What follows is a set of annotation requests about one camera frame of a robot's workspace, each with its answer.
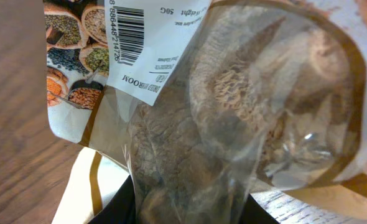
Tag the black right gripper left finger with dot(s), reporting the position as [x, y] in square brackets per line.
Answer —
[121, 209]

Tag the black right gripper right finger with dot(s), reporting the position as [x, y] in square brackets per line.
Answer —
[253, 213]

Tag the dried mushroom pouch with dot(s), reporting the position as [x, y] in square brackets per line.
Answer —
[205, 102]

